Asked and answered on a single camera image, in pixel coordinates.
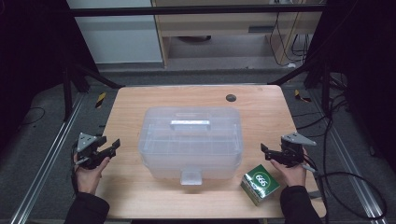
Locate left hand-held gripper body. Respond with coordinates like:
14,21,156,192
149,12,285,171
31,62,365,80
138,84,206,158
74,133,110,171

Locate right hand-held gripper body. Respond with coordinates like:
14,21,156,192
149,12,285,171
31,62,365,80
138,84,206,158
270,133,318,169

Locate green cardboard box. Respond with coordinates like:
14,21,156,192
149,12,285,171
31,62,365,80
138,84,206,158
239,163,281,207

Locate clear plastic storage box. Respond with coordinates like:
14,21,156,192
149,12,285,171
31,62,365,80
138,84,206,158
137,106,244,187

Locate person's right hand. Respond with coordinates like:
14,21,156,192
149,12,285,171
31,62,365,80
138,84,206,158
270,148,308,189

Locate person's left hand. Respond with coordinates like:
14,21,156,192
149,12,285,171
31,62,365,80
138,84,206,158
74,153,111,196

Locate black yellow hazard tape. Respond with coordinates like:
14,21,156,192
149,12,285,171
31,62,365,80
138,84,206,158
94,91,107,109
293,89,312,104

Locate black metal stand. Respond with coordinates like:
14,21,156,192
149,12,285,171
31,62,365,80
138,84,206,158
61,61,126,123
267,57,332,117

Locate white cabinet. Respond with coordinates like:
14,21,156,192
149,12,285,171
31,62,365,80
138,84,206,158
66,0,163,65

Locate dark curtain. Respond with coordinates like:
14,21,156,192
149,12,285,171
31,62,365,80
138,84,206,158
305,0,396,174
0,0,98,153

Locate light wooden desk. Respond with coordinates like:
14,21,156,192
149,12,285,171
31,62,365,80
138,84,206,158
150,0,324,68

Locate aluminium floor rail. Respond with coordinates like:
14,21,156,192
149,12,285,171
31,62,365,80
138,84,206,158
307,89,389,224
8,92,87,224

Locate black floor cables bundle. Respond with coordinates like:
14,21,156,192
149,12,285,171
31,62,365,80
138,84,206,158
291,91,351,139

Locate thin black floor cable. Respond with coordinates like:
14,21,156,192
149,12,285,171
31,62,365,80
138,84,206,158
18,106,47,128

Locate right hand-held gripper cable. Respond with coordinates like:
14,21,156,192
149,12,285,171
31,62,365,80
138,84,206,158
300,157,389,224

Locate black cables under desk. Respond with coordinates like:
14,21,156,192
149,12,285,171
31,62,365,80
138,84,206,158
268,11,314,68

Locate black horizontal frame bar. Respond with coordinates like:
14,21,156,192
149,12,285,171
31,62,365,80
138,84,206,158
69,4,327,18

